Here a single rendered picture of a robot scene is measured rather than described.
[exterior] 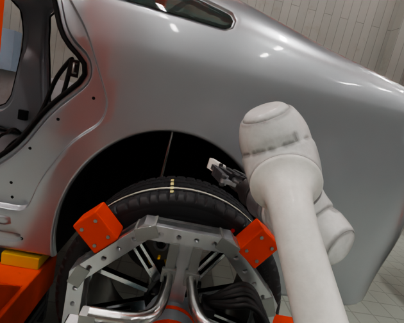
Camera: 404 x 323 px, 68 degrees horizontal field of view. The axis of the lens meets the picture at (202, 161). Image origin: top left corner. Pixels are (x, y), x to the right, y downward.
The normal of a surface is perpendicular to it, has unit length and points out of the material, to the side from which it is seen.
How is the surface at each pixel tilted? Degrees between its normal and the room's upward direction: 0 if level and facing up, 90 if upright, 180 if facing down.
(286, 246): 81
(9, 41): 90
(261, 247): 90
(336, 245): 92
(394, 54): 90
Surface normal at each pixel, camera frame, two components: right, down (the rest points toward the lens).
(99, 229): 0.04, 0.20
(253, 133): -0.66, 0.07
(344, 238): 0.44, 0.22
